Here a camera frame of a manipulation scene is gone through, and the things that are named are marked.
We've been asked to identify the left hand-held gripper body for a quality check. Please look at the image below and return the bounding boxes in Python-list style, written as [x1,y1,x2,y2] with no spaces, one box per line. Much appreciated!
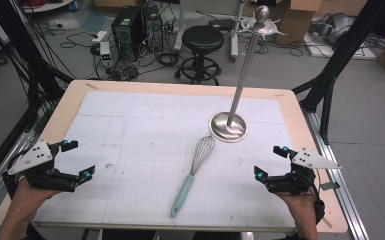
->
[1,139,83,198]

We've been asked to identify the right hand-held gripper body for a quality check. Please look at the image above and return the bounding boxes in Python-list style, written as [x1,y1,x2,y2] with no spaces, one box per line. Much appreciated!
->
[265,147,343,195]

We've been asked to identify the person's right hand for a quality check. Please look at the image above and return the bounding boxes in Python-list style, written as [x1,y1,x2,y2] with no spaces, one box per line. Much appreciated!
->
[275,190,318,223]

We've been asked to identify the person's left hand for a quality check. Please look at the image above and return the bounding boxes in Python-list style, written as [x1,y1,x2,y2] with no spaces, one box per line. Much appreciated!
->
[10,178,62,218]

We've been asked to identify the grey tape strip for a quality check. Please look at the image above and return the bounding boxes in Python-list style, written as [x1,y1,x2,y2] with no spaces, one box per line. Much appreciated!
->
[319,181,341,192]

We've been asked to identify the steel utensil hanging stand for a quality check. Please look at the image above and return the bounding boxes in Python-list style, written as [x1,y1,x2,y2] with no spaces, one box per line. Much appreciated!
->
[208,4,288,144]

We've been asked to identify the white grid mat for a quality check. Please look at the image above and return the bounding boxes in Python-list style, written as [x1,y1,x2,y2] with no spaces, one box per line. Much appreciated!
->
[32,90,298,232]

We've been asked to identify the white box with green light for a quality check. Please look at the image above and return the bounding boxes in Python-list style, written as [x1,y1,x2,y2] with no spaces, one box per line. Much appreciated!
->
[99,41,112,62]

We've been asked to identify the white power strip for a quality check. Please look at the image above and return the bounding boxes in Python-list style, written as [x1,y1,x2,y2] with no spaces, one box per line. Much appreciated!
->
[91,30,108,45]

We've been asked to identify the large black computer tower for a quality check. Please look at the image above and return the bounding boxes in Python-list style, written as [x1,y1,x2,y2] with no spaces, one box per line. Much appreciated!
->
[110,5,145,62]

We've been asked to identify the tall cardboard box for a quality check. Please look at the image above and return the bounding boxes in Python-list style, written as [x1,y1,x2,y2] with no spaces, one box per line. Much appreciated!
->
[274,0,325,46]

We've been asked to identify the grey plastic appliance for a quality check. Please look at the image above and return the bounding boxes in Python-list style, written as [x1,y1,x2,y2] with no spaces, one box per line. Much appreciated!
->
[309,12,356,46]

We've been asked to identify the black round stool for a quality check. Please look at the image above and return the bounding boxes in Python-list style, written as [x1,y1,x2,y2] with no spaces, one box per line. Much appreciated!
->
[174,25,226,87]

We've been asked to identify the slim black computer tower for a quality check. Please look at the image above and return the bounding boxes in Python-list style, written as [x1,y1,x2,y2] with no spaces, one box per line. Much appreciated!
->
[141,4,165,53]

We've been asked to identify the aluminium rail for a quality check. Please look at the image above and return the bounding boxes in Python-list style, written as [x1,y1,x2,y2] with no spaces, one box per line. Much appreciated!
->
[0,131,38,221]
[302,109,371,240]

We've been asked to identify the black wrist strap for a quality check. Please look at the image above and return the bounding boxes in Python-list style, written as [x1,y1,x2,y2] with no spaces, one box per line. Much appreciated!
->
[312,186,326,225]

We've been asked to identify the whisk with mint green handle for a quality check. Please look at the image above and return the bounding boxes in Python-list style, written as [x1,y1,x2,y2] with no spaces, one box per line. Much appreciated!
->
[170,133,217,219]

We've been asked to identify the black metal frame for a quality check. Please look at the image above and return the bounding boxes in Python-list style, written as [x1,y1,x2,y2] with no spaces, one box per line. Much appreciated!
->
[291,0,385,146]
[0,0,76,191]

